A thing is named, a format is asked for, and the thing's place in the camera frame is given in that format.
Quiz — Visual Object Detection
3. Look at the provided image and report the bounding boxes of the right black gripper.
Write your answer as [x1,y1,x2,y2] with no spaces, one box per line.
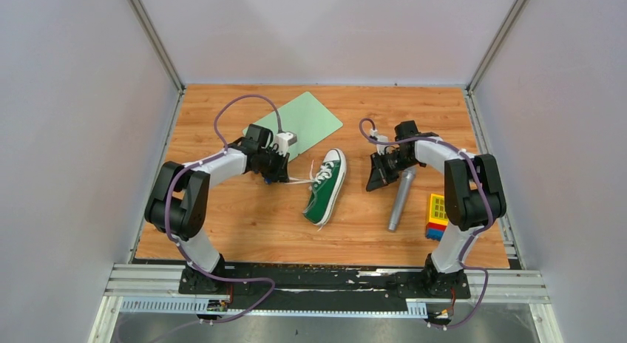
[366,151,420,192]

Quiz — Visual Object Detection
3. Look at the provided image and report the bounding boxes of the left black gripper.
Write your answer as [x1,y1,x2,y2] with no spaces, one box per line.
[257,146,289,184]

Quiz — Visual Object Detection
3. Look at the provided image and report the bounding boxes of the green canvas sneaker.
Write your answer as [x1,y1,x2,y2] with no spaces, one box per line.
[303,148,348,228]

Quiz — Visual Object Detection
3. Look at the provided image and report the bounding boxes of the white shoelace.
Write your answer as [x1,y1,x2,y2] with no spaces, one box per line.
[289,161,339,231]

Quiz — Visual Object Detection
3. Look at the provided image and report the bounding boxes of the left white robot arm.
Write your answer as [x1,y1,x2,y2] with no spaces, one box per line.
[144,124,297,293]

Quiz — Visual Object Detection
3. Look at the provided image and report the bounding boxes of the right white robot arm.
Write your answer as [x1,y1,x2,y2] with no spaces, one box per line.
[360,120,506,297]

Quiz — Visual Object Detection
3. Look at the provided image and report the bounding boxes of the silver microphone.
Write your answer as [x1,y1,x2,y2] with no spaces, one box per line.
[387,166,417,232]

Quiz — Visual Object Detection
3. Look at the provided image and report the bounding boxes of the yellow red blue block stack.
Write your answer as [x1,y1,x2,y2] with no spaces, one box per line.
[425,194,449,241]

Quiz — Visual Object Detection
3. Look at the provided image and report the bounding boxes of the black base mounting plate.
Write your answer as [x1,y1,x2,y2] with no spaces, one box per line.
[178,262,471,312]

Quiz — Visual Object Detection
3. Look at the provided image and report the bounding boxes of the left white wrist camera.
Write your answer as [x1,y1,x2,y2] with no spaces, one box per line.
[272,132,297,157]

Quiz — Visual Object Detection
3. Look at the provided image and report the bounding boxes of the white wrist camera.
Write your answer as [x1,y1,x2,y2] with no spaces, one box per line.
[272,132,297,157]
[370,129,389,155]

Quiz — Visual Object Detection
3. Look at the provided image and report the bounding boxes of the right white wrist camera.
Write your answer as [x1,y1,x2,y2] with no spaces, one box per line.
[370,129,389,155]

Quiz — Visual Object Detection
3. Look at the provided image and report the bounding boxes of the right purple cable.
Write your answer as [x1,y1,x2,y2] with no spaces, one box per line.
[358,118,495,330]

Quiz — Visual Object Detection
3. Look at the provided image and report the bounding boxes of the aluminium frame rail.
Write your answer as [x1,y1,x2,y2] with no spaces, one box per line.
[105,264,550,318]

